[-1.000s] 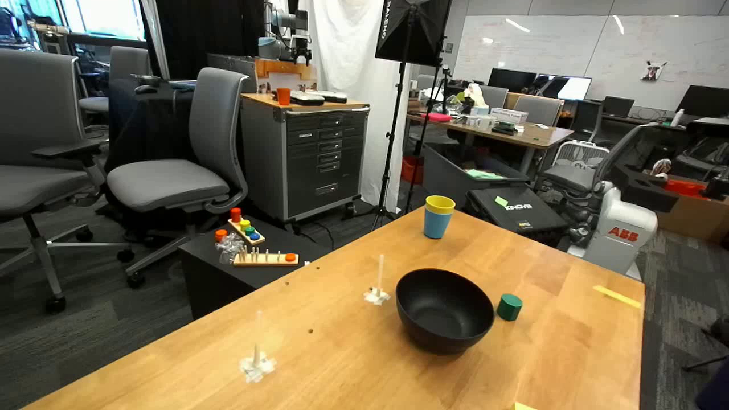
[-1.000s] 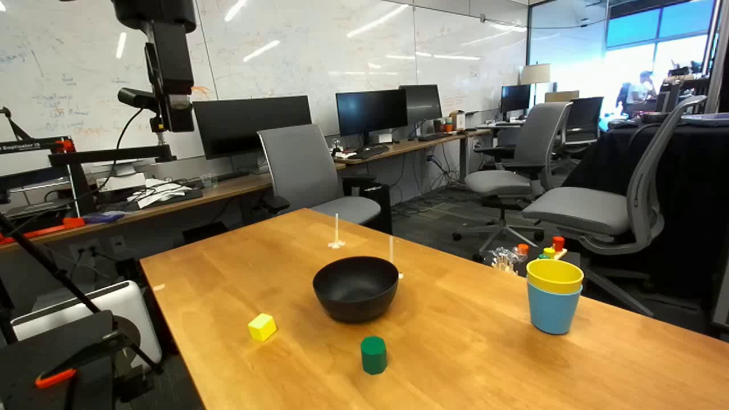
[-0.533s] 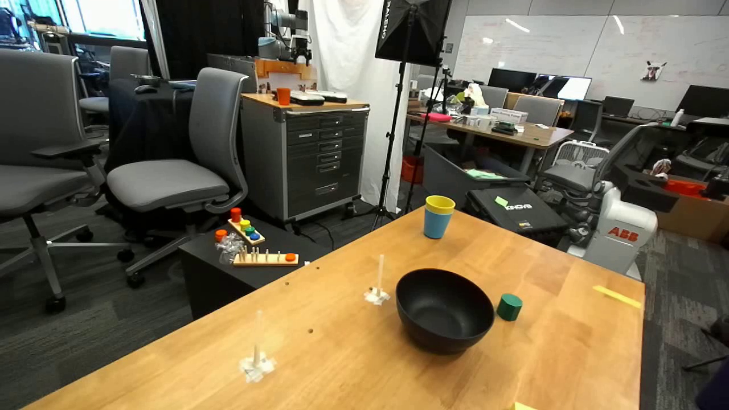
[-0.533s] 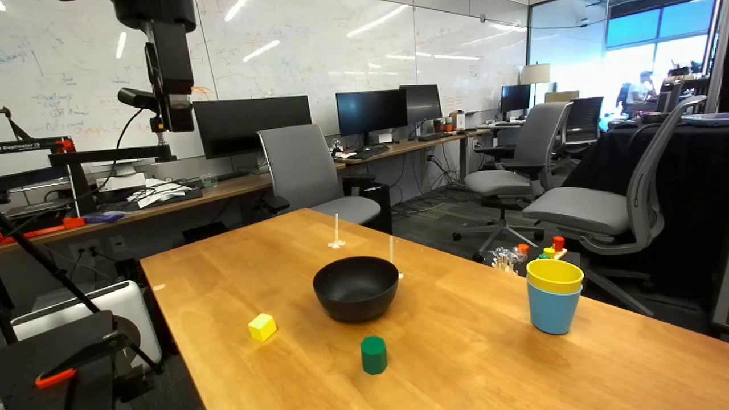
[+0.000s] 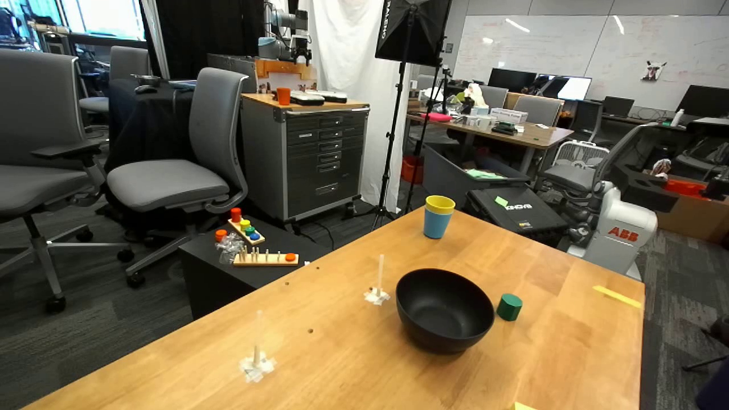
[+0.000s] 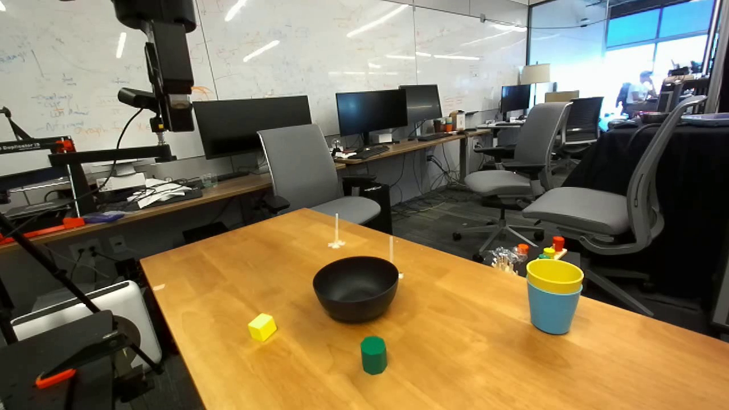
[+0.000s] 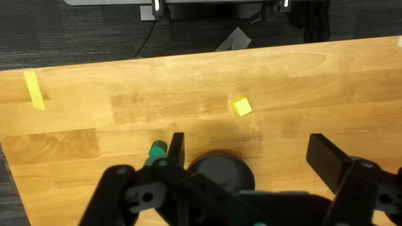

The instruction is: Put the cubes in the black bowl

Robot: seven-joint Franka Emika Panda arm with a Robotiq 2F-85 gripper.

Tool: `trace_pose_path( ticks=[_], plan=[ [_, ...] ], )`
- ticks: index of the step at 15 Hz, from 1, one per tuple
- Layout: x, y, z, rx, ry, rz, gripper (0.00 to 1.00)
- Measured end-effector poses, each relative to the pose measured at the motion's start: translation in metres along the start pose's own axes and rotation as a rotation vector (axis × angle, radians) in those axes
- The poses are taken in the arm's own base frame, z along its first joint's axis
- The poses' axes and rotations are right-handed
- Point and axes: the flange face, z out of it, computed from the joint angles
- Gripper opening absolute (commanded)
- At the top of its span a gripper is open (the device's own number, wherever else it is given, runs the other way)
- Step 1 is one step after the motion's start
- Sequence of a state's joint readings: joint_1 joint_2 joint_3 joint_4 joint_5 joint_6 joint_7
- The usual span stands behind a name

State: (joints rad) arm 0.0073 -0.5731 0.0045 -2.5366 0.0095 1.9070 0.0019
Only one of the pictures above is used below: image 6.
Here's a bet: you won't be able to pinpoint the green octagonal block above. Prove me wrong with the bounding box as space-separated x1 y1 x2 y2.
358 334 391 376

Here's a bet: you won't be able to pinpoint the yellow cube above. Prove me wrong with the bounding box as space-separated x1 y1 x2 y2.
247 311 280 345

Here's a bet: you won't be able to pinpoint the black bowl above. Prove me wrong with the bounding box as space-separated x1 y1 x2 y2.
313 256 401 326

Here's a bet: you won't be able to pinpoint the black computer tower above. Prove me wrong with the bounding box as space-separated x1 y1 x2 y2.
339 175 395 234

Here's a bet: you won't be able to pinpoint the clear plastic stand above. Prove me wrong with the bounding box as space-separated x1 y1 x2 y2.
327 211 348 250

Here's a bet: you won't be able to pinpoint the grey office chair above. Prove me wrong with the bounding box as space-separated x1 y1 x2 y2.
255 122 384 227
464 100 575 258
522 96 708 317

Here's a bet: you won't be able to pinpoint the black computer monitor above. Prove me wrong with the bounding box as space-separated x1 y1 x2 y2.
499 81 533 122
564 96 606 146
400 81 445 129
192 93 313 161
336 87 411 149

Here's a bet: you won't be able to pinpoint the long wooden desk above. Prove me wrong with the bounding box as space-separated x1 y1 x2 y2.
0 127 497 252

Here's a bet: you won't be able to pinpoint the clear plastic bag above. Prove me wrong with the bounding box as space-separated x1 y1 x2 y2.
489 243 522 274

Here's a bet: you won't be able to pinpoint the colourful peg toy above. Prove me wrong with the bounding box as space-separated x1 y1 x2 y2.
535 234 571 264

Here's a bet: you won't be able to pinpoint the yellow plastic cup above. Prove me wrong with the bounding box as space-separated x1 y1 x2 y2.
525 258 585 297

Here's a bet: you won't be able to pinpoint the white papers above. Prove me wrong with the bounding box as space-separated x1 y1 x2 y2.
123 177 195 210

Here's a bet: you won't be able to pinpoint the white shade lamp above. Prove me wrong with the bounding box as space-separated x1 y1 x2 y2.
518 62 555 105

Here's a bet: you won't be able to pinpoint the blue plastic cup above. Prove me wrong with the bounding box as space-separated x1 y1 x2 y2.
527 283 583 337

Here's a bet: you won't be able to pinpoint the black and red stand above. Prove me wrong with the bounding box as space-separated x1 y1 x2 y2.
0 134 178 219

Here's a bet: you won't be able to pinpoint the silver case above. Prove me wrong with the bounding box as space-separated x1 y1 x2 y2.
10 277 167 366

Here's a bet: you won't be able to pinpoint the red flat tool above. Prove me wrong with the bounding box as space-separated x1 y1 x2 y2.
0 217 88 247

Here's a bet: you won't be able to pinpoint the black cloth covered table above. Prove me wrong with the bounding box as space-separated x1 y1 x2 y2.
566 120 729 305

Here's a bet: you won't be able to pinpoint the black equipment block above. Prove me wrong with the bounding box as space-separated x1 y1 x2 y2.
0 310 155 410

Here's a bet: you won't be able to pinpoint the black tripod leg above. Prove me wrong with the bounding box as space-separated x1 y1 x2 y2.
0 211 167 373

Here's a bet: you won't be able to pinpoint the orange clamp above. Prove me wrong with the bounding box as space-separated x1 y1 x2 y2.
32 366 81 391

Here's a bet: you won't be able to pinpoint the black camera mount column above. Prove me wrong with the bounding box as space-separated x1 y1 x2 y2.
113 0 199 134

